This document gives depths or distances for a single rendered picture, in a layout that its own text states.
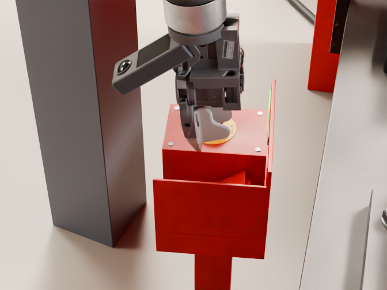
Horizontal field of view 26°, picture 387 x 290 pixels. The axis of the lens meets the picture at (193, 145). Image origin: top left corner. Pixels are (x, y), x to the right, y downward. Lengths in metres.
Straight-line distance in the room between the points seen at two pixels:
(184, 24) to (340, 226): 0.30
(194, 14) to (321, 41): 1.53
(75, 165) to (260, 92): 0.80
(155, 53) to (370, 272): 0.37
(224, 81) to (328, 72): 1.53
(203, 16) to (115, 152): 1.00
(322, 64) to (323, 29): 0.12
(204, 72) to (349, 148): 0.22
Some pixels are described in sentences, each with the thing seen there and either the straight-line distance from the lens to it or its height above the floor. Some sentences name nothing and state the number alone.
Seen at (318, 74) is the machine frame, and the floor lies 0.06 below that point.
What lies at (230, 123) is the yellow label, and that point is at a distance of 1.27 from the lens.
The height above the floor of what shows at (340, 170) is 0.87.
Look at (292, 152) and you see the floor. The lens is 2.38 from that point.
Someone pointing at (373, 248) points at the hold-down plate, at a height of 0.91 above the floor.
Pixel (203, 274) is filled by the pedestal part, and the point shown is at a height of 0.53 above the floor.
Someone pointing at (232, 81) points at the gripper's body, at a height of 0.98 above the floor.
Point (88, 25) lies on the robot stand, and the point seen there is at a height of 0.67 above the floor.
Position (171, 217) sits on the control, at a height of 0.74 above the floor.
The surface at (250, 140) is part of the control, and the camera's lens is 1.24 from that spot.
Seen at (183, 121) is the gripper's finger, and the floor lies 0.92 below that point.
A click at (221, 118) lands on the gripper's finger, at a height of 0.87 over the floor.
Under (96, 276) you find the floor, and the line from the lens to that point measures 2.08.
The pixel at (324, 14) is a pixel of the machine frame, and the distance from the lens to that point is 2.43.
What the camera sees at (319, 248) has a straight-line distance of 0.98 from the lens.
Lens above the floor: 1.61
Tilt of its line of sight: 43 degrees down
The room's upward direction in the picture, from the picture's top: straight up
